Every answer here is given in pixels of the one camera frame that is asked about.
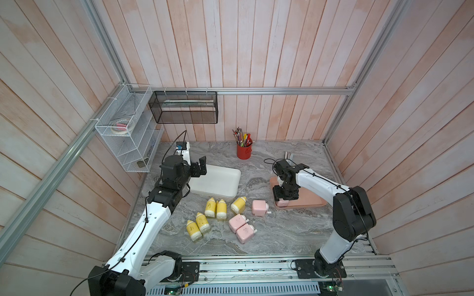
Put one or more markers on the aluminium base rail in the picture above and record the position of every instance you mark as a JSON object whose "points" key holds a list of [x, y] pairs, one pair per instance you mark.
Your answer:
{"points": [[221, 269]]}

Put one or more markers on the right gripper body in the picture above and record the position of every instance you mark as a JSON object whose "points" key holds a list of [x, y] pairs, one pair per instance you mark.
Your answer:
{"points": [[283, 192]]}

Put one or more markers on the white storage tray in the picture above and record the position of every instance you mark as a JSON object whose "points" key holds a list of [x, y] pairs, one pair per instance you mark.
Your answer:
{"points": [[219, 182]]}

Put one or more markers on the pink pencil sharpener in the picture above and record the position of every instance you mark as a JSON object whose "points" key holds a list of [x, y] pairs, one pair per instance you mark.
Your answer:
{"points": [[245, 233], [282, 203], [237, 222], [260, 208]]}

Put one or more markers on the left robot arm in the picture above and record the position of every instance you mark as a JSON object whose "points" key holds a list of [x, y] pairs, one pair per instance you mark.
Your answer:
{"points": [[123, 274]]}

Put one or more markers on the yellow pencil sharpener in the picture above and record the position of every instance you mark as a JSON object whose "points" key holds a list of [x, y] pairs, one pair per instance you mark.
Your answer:
{"points": [[238, 206], [202, 222], [193, 230], [211, 208], [221, 210]]}

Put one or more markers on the black mesh wall basket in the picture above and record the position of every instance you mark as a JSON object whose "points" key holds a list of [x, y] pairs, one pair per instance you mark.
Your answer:
{"points": [[184, 107]]}

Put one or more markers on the pink storage tray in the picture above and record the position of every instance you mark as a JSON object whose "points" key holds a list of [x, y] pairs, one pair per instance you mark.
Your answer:
{"points": [[307, 199]]}

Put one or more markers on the pens and pencils bunch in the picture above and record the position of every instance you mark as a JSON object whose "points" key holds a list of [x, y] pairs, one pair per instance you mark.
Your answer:
{"points": [[243, 140]]}

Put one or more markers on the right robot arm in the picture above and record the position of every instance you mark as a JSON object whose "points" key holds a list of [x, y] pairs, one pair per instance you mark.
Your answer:
{"points": [[353, 215]]}

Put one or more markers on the white wire wall shelf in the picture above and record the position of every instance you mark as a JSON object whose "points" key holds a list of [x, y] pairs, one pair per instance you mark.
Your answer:
{"points": [[131, 101]]}

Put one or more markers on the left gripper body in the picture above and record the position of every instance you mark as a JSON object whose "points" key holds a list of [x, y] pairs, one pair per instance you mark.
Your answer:
{"points": [[182, 180]]}

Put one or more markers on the red pen cup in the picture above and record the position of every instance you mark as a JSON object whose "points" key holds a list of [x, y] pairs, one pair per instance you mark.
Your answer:
{"points": [[244, 152]]}

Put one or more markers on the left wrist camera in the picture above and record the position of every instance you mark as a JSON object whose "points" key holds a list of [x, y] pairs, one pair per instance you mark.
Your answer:
{"points": [[183, 148]]}

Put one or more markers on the tape roll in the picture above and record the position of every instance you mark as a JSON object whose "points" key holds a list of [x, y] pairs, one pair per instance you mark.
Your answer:
{"points": [[122, 126]]}

